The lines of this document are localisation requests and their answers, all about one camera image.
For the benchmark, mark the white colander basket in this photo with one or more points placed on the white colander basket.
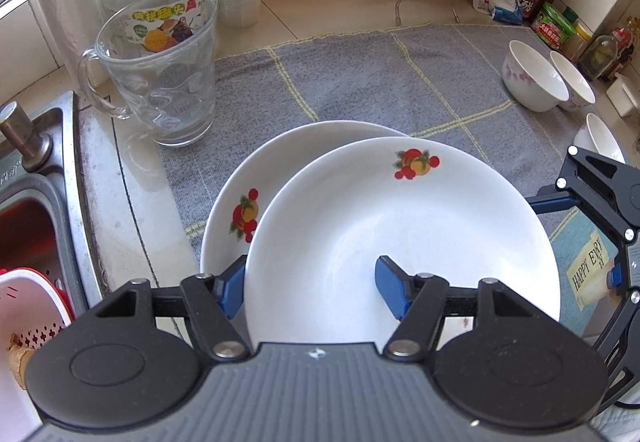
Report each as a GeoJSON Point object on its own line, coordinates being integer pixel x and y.
{"type": "Point", "coordinates": [20, 302]}

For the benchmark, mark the metal soap dispenser pump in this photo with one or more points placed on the metal soap dispenser pump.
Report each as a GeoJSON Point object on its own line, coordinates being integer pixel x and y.
{"type": "Point", "coordinates": [22, 137]}

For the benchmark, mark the ginger piece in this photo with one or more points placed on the ginger piece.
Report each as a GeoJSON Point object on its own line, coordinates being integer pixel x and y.
{"type": "Point", "coordinates": [20, 357]}

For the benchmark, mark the clear glass mug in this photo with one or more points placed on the clear glass mug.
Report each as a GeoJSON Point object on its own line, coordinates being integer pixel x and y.
{"type": "Point", "coordinates": [165, 112]}

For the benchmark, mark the small yellow jar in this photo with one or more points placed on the small yellow jar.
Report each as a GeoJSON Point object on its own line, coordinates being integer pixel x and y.
{"type": "Point", "coordinates": [582, 42]}

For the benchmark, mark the white ceramic bowl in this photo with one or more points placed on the white ceramic bowl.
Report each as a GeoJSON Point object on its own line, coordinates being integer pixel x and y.
{"type": "Point", "coordinates": [530, 87]}
{"type": "Point", "coordinates": [597, 137]}
{"type": "Point", "coordinates": [580, 87]}

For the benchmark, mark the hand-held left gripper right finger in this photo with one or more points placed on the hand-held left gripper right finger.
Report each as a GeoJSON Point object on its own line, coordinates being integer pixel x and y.
{"type": "Point", "coordinates": [392, 287]}

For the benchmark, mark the red basin with grey rim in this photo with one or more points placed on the red basin with grey rim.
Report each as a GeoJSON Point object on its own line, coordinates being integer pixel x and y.
{"type": "Point", "coordinates": [25, 237]}

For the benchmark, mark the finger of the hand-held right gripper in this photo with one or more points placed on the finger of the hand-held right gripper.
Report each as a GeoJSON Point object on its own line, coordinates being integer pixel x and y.
{"type": "Point", "coordinates": [610, 328]}
{"type": "Point", "coordinates": [550, 203]}

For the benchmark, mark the green jar with red label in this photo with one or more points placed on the green jar with red label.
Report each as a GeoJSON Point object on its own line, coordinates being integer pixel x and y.
{"type": "Point", "coordinates": [552, 29]}

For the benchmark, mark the white plate with fruit print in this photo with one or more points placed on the white plate with fruit print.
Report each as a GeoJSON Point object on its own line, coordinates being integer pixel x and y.
{"type": "Point", "coordinates": [260, 157]}
{"type": "Point", "coordinates": [350, 222]}

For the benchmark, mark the grey-blue checked cloth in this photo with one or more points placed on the grey-blue checked cloth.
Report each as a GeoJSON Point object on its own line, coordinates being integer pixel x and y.
{"type": "Point", "coordinates": [400, 82]}

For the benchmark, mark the clear glass bottle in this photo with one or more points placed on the clear glass bottle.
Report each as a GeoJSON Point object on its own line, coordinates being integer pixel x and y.
{"type": "Point", "coordinates": [600, 57]}

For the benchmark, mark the stainless steel sink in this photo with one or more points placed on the stainless steel sink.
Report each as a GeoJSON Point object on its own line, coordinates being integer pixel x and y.
{"type": "Point", "coordinates": [65, 197]}

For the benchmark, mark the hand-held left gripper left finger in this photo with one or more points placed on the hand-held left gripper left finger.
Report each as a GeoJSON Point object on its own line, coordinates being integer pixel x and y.
{"type": "Point", "coordinates": [232, 287]}

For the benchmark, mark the white plastic container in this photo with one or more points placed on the white plastic container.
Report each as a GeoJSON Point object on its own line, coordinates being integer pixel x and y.
{"type": "Point", "coordinates": [625, 97]}

